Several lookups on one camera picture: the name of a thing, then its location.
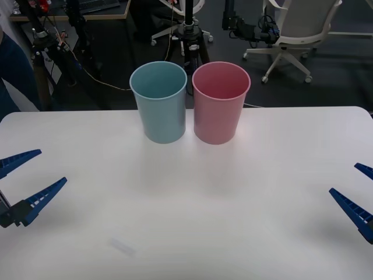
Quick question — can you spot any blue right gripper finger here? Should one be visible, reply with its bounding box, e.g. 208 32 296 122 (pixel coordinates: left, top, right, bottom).
329 187 373 244
354 163 373 180

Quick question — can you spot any white office chair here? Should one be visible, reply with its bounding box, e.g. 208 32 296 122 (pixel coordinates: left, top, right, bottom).
242 0 343 85

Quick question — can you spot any black tripod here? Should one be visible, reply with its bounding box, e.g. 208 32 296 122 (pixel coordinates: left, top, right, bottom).
170 0 211 96
22 0 101 112

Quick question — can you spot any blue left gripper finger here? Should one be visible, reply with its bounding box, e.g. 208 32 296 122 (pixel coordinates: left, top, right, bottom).
0 149 43 180
0 176 68 229

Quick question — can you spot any pink plastic bin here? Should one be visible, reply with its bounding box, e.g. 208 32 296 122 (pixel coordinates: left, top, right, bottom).
191 61 252 146

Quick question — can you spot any wood-edged desk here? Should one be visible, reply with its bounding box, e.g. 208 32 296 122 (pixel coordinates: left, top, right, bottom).
8 0 132 22

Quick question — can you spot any standing person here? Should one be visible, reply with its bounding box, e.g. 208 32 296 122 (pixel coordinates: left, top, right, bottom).
0 26 42 113

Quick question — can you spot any orange cable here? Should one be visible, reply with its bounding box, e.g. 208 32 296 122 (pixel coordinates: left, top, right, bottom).
54 27 132 92

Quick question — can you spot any pale blue plastic bin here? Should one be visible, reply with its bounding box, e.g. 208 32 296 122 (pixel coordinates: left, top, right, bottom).
129 61 188 145

